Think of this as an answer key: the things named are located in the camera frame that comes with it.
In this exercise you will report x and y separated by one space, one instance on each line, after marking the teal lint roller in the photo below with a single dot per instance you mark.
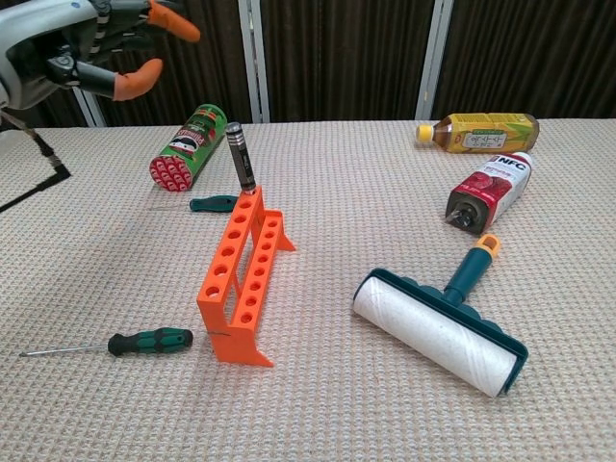
433 332

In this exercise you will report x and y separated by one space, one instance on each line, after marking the yellow tea bottle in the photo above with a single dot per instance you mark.
481 132

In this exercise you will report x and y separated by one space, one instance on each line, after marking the beige woven tablecloth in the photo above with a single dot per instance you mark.
337 192

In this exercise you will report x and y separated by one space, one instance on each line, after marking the orange tool holder rack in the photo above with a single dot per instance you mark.
223 269

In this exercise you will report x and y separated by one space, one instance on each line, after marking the red NFC juice bottle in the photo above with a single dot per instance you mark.
486 192

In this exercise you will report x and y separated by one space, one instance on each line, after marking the black metal precision screwdriver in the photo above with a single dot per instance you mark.
239 159

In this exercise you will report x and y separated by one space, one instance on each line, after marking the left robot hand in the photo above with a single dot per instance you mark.
38 53

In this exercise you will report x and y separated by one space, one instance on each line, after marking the green Pringles chips can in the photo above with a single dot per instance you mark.
187 144

